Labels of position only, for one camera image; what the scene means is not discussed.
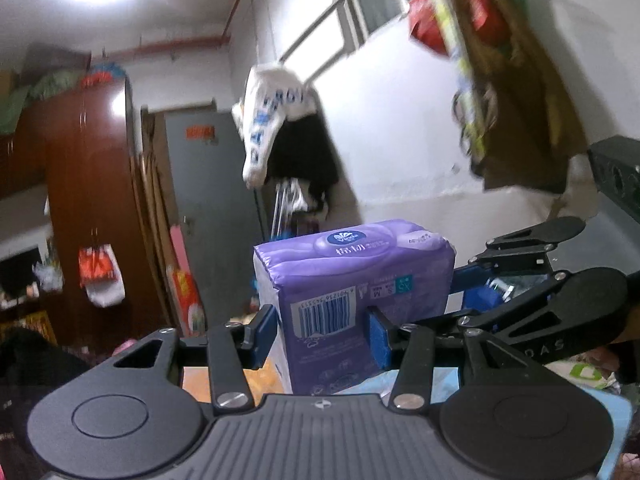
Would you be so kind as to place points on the red and green hanging bag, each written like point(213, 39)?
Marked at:
point(482, 5)

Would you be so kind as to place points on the red pipe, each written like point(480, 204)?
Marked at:
point(220, 37)

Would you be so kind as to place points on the green cloth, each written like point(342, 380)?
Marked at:
point(30, 97)

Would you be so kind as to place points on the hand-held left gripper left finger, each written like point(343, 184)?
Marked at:
point(262, 332)

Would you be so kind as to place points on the red door sign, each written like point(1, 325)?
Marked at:
point(200, 133)

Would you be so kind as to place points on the white cloth with blue letters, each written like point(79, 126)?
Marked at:
point(272, 105)

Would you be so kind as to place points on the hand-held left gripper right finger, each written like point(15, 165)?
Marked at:
point(378, 342)

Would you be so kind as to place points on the red and yellow package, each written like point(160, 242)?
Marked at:
point(187, 302)

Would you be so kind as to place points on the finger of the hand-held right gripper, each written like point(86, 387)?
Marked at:
point(530, 292)
point(465, 277)

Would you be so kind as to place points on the dark cloth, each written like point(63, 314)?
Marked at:
point(30, 375)

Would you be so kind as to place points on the chrome folding rack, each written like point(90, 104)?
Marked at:
point(286, 205)

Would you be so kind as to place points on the leaning cardboard sheets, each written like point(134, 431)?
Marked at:
point(150, 210)

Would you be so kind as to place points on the orange bag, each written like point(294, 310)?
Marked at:
point(265, 382)

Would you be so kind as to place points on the metal rod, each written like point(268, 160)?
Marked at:
point(315, 17)

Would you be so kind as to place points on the pink board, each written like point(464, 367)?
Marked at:
point(180, 255)

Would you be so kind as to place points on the black hanging garment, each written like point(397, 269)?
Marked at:
point(310, 160)

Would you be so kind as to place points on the blue mat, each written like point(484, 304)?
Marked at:
point(617, 410)

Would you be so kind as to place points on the brown wooden wardrobe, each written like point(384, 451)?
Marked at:
point(85, 185)

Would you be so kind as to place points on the window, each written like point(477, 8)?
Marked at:
point(372, 0)

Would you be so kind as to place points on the yellow green hanging package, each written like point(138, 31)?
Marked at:
point(462, 70)

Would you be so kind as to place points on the purple tissue pack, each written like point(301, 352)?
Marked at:
point(350, 280)

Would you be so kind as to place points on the white and green bag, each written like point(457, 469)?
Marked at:
point(585, 375)

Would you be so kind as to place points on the grey door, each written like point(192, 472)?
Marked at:
point(215, 200)

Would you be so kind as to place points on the red and white plastic bag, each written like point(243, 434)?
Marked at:
point(100, 275)

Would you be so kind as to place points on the brown paper bag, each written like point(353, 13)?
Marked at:
point(535, 120)

